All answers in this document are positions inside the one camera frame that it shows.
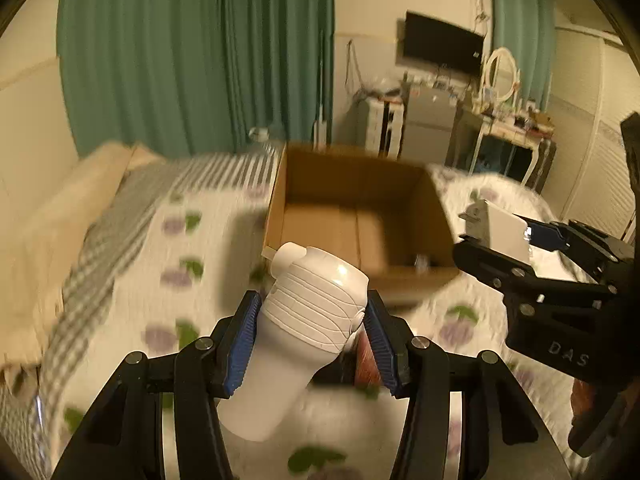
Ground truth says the white plastic bottle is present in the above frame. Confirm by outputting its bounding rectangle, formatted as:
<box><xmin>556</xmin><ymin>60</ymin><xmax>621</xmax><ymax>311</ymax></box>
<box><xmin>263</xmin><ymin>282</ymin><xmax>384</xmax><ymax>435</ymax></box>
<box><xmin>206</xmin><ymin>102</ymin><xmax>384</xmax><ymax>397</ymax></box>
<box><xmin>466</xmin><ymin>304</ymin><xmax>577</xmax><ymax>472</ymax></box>
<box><xmin>220</xmin><ymin>241</ymin><xmax>369</xmax><ymax>442</ymax></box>

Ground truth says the white louvred wardrobe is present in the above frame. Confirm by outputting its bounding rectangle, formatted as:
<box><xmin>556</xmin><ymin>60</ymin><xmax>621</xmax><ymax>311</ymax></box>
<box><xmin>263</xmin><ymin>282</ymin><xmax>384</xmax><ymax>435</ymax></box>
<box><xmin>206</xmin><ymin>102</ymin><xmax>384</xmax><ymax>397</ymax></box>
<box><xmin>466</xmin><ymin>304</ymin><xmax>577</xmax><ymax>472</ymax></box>
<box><xmin>550</xmin><ymin>25</ymin><xmax>640</xmax><ymax>241</ymax></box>

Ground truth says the black wall television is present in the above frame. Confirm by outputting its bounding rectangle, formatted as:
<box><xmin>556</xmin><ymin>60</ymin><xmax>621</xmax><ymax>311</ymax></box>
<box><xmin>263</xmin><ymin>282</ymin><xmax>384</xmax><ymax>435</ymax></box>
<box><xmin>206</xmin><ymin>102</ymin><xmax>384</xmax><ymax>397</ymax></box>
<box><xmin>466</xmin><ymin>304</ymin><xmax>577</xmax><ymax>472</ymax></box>
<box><xmin>402</xmin><ymin>10</ymin><xmax>485</xmax><ymax>78</ymax></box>

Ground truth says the reddish brown object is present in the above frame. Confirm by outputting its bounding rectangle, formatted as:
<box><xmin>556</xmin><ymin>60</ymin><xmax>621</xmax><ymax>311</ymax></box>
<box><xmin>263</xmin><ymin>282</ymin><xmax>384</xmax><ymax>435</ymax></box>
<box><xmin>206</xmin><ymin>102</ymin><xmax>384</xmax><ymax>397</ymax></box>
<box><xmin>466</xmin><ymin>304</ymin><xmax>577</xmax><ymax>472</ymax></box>
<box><xmin>350</xmin><ymin>335</ymin><xmax>383</xmax><ymax>388</ymax></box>

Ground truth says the narrow green curtain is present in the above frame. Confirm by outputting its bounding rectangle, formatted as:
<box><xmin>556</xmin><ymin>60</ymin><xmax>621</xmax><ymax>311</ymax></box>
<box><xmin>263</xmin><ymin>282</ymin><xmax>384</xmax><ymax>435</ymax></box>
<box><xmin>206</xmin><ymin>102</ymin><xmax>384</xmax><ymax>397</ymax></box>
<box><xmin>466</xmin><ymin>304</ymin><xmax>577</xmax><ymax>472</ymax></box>
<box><xmin>490</xmin><ymin>0</ymin><xmax>556</xmax><ymax>111</ymax></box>

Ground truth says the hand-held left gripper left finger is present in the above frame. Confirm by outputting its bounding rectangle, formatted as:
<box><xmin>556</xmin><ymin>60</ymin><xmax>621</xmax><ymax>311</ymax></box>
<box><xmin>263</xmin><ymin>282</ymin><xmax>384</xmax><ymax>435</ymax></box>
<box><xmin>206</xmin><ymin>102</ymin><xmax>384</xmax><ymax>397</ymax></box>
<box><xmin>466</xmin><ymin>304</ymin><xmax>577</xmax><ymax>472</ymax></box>
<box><xmin>52</xmin><ymin>290</ymin><xmax>263</xmax><ymax>480</ymax></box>

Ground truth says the white drawer unit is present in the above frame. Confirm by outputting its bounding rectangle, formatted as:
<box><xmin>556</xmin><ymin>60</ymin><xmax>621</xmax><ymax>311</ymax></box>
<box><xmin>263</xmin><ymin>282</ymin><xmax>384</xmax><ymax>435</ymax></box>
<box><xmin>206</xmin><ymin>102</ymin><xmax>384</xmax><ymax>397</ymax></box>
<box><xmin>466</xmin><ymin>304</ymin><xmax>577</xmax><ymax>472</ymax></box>
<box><xmin>364</xmin><ymin>97</ymin><xmax>403</xmax><ymax>156</ymax></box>

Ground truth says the brown cardboard box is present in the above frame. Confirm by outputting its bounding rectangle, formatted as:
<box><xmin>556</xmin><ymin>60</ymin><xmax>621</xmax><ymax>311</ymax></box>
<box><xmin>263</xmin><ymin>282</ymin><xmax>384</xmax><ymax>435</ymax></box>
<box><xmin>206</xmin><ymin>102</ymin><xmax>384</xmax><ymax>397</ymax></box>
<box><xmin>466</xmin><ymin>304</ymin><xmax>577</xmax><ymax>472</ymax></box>
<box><xmin>262</xmin><ymin>142</ymin><xmax>461</xmax><ymax>293</ymax></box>

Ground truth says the beige pillow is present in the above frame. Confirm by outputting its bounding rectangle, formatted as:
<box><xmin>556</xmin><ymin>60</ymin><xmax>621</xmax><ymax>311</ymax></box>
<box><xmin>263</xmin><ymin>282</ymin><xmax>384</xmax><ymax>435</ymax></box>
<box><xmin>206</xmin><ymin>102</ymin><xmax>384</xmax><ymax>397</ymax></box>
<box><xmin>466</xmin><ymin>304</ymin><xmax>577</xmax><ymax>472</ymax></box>
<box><xmin>0</xmin><ymin>142</ymin><xmax>161</xmax><ymax>366</ymax></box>

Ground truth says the grey cabinet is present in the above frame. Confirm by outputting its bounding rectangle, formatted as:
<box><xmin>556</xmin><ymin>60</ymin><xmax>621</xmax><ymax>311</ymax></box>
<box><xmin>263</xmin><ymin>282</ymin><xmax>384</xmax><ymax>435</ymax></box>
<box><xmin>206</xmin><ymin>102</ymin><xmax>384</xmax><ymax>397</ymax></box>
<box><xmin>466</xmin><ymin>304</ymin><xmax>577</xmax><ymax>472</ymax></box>
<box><xmin>402</xmin><ymin>85</ymin><xmax>458</xmax><ymax>163</ymax></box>

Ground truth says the grey striped bed sheet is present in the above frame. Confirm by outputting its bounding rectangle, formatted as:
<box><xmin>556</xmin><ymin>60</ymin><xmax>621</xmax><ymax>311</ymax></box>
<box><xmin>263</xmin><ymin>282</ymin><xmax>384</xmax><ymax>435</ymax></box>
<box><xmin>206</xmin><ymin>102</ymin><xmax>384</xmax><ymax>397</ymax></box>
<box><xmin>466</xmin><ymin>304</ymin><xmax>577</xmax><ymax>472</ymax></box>
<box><xmin>0</xmin><ymin>152</ymin><xmax>278</xmax><ymax>480</ymax></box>

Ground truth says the wide green curtain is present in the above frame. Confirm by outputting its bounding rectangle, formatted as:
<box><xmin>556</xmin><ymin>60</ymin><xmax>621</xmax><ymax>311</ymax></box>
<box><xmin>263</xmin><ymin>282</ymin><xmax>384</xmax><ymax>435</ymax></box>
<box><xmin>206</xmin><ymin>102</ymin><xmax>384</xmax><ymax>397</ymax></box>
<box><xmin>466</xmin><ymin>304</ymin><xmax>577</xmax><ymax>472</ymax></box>
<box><xmin>57</xmin><ymin>0</ymin><xmax>335</xmax><ymax>158</ymax></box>

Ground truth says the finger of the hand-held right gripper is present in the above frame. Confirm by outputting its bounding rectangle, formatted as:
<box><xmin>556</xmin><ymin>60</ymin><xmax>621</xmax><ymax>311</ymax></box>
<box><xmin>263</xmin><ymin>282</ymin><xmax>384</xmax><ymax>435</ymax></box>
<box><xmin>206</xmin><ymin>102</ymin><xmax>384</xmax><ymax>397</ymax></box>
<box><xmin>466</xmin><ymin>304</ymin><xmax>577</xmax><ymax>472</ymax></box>
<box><xmin>452</xmin><ymin>241</ymin><xmax>618</xmax><ymax>311</ymax></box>
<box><xmin>515</xmin><ymin>215</ymin><xmax>636</xmax><ymax>286</ymax></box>

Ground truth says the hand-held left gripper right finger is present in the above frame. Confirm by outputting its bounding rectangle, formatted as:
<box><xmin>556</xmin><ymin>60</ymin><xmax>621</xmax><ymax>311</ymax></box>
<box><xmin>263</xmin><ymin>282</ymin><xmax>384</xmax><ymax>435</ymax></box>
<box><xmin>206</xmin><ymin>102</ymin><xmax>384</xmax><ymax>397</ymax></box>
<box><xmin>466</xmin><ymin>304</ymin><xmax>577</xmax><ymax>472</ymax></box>
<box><xmin>362</xmin><ymin>292</ymin><xmax>571</xmax><ymax>480</ymax></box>

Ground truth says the white vanity table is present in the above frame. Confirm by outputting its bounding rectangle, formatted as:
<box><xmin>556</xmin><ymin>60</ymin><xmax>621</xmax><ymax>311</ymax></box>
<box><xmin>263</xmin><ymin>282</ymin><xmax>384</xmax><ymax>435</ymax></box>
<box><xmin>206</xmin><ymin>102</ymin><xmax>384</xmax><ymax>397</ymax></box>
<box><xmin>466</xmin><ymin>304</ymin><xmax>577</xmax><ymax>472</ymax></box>
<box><xmin>470</xmin><ymin>107</ymin><xmax>557</xmax><ymax>191</ymax></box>

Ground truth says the white oval vanity mirror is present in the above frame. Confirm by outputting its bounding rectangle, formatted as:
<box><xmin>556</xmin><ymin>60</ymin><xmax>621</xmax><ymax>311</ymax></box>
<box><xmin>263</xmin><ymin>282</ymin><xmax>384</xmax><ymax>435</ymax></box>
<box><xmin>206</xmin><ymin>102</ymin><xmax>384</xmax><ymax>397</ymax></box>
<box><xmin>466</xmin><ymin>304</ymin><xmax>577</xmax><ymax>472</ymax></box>
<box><xmin>481</xmin><ymin>47</ymin><xmax>521</xmax><ymax>111</ymax></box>

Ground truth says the white charger plug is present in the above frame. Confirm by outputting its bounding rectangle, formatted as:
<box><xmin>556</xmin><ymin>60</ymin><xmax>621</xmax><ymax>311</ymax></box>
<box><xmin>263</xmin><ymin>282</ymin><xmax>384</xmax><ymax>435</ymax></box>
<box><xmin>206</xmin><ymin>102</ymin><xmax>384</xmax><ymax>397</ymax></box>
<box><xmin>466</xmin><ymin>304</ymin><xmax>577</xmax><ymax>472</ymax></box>
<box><xmin>459</xmin><ymin>199</ymin><xmax>535</xmax><ymax>265</ymax></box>

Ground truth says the white floral blanket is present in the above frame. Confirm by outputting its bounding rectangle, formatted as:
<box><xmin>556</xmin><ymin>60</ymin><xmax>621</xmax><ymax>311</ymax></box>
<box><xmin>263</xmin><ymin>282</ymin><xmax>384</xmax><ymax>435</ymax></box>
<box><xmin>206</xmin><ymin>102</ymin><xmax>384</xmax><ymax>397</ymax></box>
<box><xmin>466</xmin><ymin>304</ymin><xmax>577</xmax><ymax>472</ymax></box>
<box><xmin>45</xmin><ymin>160</ymin><xmax>601</xmax><ymax>480</ymax></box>

